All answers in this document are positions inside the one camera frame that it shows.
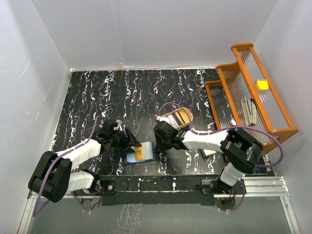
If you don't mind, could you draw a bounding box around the orange wooden tiered shelf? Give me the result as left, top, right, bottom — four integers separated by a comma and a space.
205, 43, 298, 143

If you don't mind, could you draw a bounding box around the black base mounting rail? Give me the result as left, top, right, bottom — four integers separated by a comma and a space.
73, 170, 247, 208

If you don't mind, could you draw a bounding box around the blue leather card holder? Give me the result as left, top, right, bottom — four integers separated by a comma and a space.
124, 141, 156, 164

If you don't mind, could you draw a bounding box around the beige oval card tray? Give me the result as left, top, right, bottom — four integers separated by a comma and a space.
159, 108, 194, 130

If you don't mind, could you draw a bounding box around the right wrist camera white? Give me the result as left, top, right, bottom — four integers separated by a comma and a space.
156, 116, 170, 123

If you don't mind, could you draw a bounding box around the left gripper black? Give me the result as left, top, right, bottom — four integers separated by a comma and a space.
109, 128, 141, 155

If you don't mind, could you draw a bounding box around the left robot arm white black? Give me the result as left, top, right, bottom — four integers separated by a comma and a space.
28, 119, 141, 203

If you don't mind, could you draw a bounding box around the yellow sticky note block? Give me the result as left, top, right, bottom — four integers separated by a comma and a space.
255, 79, 269, 91

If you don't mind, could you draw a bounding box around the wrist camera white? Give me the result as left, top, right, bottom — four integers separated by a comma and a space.
114, 119, 124, 131
156, 116, 170, 123

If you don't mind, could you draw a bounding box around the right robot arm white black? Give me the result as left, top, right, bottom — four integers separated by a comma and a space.
154, 121, 264, 194

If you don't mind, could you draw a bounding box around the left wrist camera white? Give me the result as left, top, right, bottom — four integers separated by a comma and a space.
114, 119, 124, 131

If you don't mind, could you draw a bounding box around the white small carton box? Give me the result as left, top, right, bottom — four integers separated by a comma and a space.
200, 149, 216, 158

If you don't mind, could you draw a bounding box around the white item on lower shelf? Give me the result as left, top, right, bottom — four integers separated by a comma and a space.
230, 119, 237, 126

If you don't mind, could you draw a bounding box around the stack of credit cards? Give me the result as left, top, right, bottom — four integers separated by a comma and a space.
167, 110, 190, 129

